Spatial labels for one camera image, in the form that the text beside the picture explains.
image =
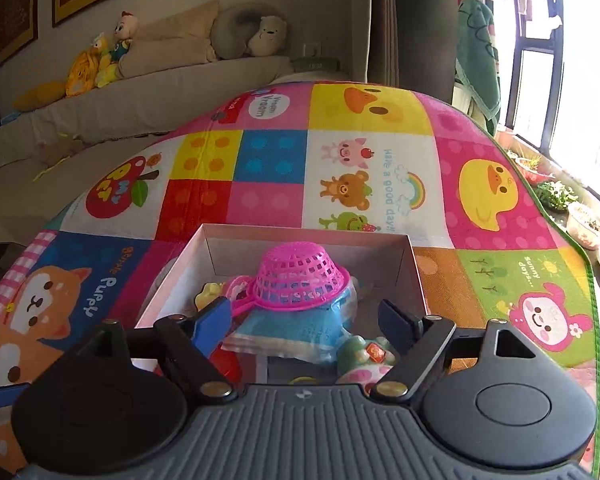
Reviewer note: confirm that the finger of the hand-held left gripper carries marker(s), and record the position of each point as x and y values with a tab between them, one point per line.
5	395

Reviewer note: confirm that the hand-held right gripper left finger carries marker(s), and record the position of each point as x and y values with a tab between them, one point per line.
212	322

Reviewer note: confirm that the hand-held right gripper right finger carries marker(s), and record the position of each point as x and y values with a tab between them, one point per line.
400	322

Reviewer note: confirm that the pale yellow toy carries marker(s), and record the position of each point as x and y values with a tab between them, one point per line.
207	294

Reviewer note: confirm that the small pink toy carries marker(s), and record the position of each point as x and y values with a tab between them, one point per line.
237	287

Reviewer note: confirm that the red plastic toy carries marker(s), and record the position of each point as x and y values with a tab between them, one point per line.
227	367

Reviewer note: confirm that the pastel toy with orange part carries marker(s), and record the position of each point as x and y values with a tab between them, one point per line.
360	360

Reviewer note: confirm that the blue and white packet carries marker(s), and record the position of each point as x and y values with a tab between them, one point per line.
290	335

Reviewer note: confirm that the pink plastic basket scoop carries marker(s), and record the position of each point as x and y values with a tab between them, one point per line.
300	275

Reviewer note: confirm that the pink cardboard box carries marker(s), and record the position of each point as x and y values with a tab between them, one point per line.
300	242

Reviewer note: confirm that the colourful printed play mat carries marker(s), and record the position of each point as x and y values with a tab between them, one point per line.
380	195

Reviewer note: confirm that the green potted plant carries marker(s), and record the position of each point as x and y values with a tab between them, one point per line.
555	195

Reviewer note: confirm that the red pot with plant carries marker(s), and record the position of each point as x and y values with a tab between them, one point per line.
532	167

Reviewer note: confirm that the white bowl planter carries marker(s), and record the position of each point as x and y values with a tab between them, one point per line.
585	225

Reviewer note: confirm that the beige sofa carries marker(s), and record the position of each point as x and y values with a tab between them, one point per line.
130	105

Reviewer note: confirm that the small digital clock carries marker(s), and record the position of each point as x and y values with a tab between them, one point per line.
312	65

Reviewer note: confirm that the green printed towel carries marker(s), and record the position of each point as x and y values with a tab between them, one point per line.
477	60

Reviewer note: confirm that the yellow duck plush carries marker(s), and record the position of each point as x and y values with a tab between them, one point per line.
105	65

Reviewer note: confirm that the orange and yellow plush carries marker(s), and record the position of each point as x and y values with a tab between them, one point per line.
82	75

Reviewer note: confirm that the beige cushion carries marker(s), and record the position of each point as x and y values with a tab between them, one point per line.
170	45

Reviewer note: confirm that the yellow plush cushion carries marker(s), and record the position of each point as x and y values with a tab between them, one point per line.
40	95

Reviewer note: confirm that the grey bear neck pillow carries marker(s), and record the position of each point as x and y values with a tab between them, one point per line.
230	30

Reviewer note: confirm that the doll with red hair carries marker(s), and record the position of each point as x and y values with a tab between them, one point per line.
124	35

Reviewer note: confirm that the brown curtain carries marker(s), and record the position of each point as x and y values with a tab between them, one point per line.
415	20

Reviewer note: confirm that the black framed window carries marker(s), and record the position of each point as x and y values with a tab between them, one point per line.
552	60

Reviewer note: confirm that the white wall socket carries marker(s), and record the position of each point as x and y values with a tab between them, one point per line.
311	50

